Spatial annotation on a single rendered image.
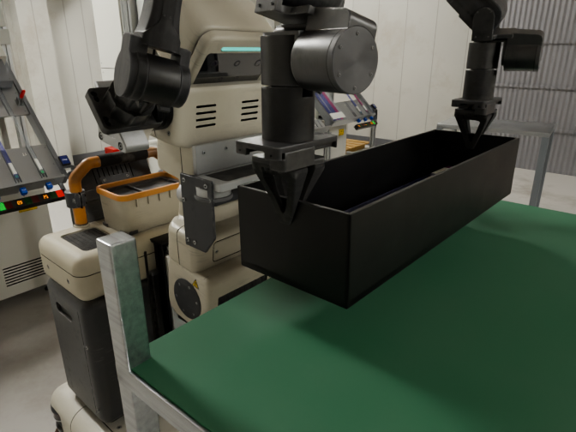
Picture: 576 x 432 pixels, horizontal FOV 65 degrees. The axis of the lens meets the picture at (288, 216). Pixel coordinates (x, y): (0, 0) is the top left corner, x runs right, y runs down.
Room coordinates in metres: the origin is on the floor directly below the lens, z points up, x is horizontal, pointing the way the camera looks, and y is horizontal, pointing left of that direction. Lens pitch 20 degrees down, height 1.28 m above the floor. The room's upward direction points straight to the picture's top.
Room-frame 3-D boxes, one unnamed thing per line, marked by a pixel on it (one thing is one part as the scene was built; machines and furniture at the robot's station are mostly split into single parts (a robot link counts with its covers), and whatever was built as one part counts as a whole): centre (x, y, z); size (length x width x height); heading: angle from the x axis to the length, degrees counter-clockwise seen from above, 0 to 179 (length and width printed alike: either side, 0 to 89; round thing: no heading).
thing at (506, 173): (0.70, -0.19, 1.07); 0.57 x 0.17 x 0.11; 138
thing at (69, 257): (1.22, 0.39, 0.59); 0.55 x 0.34 x 0.83; 138
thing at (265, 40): (0.49, 0.00, 1.27); 0.07 x 0.06 x 0.07; 37
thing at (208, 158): (0.96, 0.11, 0.99); 0.28 x 0.16 x 0.22; 138
